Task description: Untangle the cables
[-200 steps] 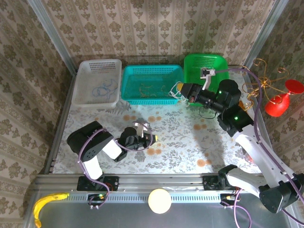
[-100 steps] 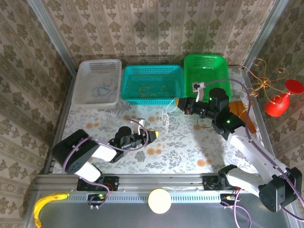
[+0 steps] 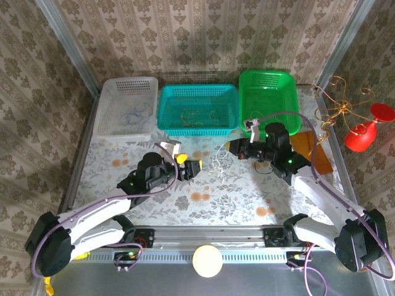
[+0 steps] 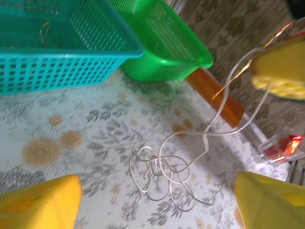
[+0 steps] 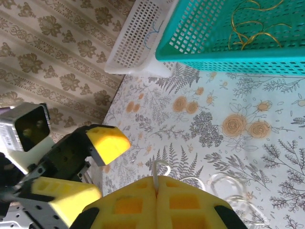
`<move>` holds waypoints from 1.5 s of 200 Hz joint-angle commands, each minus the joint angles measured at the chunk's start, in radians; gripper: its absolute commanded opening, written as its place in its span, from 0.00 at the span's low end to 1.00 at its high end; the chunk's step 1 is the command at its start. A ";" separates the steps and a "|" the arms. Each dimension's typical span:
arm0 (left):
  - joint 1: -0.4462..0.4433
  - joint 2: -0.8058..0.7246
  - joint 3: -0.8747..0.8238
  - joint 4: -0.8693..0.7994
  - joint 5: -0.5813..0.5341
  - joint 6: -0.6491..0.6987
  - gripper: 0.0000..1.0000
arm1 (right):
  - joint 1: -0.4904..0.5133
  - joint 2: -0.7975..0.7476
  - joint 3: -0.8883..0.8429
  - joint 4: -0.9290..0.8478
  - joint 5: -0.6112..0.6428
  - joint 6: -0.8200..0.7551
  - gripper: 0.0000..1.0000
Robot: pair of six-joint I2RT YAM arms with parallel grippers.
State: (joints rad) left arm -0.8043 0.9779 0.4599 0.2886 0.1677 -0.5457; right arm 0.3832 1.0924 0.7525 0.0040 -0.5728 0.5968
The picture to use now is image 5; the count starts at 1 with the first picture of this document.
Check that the teal plastic basket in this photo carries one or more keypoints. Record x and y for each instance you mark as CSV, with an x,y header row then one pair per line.
x,y
214,64

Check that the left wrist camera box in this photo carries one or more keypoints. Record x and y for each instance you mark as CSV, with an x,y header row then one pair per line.
x,y
28,126

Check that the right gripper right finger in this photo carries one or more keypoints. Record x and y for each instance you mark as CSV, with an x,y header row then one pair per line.
x,y
186,207

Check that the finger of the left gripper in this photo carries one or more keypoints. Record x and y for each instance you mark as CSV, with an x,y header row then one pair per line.
x,y
66,198
109,143

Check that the pile of rubber bands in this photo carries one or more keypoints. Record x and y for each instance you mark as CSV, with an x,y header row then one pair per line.
x,y
155,174

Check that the floral table cloth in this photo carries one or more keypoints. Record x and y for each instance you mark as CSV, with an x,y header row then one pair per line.
x,y
238,155

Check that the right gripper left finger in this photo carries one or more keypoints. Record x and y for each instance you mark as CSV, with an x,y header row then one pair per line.
x,y
128,207

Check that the white plastic basket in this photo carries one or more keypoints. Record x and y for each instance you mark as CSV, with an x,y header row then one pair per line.
x,y
133,35

